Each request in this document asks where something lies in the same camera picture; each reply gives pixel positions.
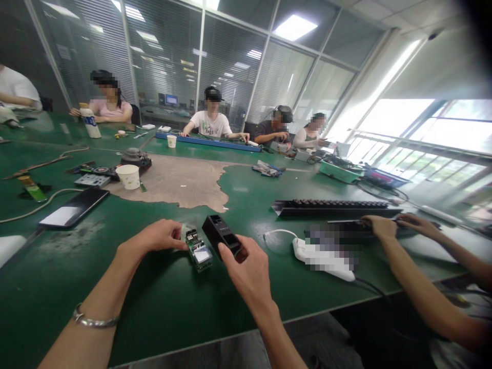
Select person's left hand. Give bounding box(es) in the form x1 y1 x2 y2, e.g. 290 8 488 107
118 219 190 267

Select person's right hand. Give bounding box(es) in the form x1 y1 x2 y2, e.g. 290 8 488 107
218 234 275 313

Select person's right thumb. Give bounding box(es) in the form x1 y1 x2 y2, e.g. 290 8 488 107
218 244 240 272

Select person's left index finger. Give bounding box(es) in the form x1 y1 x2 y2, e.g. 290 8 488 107
153 219 183 240

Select person's left thumb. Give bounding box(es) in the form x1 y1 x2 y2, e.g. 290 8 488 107
163 238 190 252

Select person's right fingers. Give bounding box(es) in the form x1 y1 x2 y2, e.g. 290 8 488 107
234 234 268 264

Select green circuit board module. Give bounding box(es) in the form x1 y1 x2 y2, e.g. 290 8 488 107
185 229 214 274

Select black plastic housing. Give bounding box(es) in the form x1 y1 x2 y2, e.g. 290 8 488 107
201 214 249 264

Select large white paper cup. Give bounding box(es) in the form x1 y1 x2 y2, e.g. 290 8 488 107
115 164 140 191

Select round black device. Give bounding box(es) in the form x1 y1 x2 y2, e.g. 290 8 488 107
120 147 153 173

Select pile of grey gloves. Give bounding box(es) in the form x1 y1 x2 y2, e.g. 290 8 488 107
251 160 286 178

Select grey metal plate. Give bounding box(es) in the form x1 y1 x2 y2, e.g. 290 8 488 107
73 173 113 190

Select black board with copper coil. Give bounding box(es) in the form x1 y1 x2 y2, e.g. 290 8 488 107
65 161 120 182

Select long black terminal strip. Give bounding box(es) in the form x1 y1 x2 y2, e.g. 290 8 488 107
271 198 403 218

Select long blue strip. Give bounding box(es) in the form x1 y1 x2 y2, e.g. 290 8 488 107
155 131 263 154

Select black smartphone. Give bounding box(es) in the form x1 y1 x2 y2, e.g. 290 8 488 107
38 187 111 231

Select green box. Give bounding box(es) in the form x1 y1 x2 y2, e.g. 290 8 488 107
318 159 365 185

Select desk with monitors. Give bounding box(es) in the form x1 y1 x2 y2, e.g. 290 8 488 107
139 92 201 130

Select white bottle with blue label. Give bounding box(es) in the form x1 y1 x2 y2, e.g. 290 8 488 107
78 102 102 139

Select green board with yellow part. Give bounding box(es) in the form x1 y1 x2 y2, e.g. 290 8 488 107
17 175 50 203

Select blue flat device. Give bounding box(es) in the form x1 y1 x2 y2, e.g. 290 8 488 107
362 167 411 190

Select white flat object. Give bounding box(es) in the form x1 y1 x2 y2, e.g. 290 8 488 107
0 235 28 270

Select glass partition with blinds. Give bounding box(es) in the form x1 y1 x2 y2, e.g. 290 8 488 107
27 0 389 133

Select long white power strip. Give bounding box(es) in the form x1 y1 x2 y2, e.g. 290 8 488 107
416 204 466 227

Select large window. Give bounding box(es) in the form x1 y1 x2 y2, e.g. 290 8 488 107
338 98 492 216

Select short white looped cable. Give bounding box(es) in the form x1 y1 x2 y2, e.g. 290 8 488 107
264 229 299 248

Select black power cable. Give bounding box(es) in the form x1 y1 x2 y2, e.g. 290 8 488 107
353 276 391 302

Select long brown strap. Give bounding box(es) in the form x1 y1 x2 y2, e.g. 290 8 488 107
1 146 90 181

